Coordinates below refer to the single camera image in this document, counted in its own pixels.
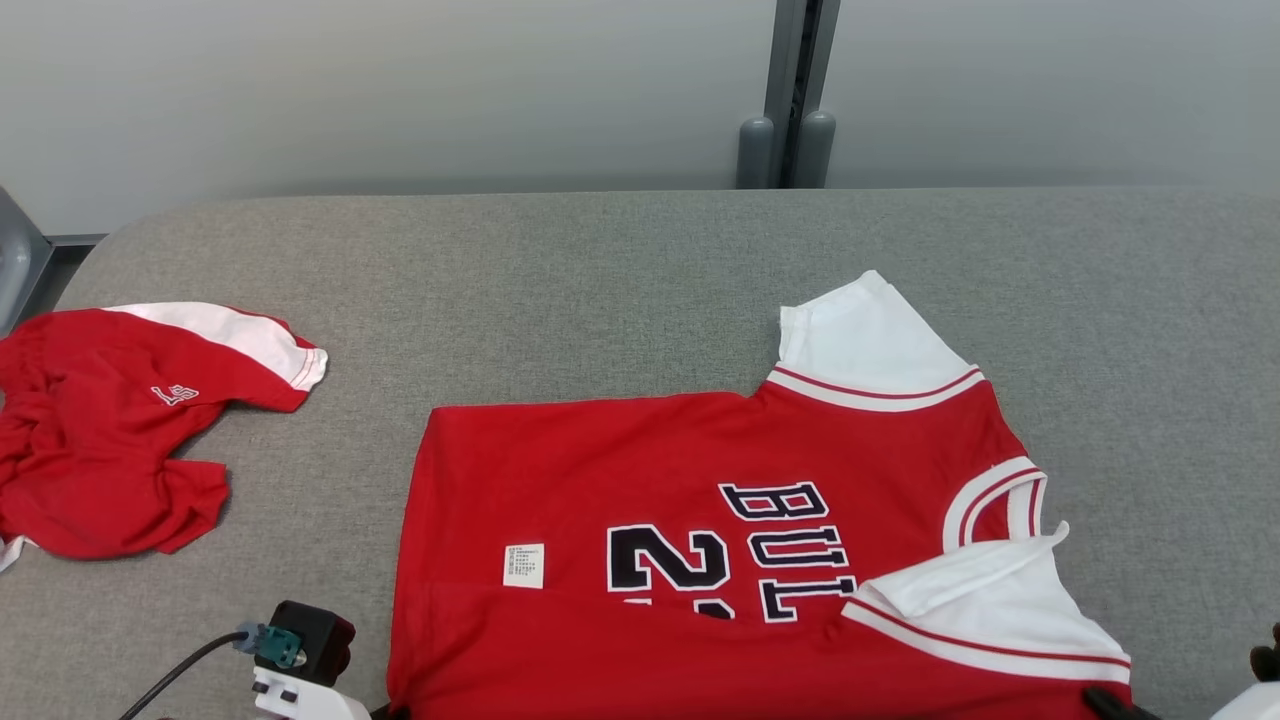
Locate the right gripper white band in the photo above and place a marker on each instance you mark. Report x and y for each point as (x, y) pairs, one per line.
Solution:
(1255, 705)

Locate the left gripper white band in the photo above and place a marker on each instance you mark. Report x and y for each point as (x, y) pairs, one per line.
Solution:
(300, 702)

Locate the red white sport shorts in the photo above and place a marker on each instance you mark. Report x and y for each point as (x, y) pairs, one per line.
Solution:
(90, 450)

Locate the red white basketball jersey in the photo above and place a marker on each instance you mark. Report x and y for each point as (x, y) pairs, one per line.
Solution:
(600, 470)

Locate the teal left camera connector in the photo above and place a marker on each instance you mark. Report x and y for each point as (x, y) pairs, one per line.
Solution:
(280, 648)

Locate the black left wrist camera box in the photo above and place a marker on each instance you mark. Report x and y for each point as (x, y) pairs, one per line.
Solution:
(315, 630)

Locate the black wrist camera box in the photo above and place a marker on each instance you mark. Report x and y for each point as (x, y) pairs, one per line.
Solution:
(315, 630)
(1268, 660)

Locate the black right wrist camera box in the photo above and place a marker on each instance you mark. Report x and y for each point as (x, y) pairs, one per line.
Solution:
(1268, 660)

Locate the grey metal frame leg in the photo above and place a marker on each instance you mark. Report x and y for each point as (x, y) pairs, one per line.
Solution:
(15, 260)

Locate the grey partition post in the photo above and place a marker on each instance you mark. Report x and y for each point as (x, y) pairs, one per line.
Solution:
(817, 150)
(755, 150)

